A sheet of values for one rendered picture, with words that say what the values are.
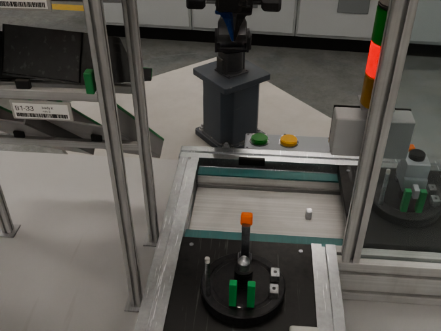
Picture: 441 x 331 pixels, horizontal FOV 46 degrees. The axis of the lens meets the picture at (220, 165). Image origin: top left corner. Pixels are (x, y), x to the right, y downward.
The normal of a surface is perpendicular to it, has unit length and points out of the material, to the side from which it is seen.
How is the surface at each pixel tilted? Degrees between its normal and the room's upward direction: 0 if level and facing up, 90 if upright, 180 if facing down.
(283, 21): 90
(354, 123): 90
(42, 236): 0
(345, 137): 90
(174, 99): 0
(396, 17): 90
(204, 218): 0
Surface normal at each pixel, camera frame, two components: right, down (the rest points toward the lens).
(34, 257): 0.00, -0.81
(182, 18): -0.16, 0.58
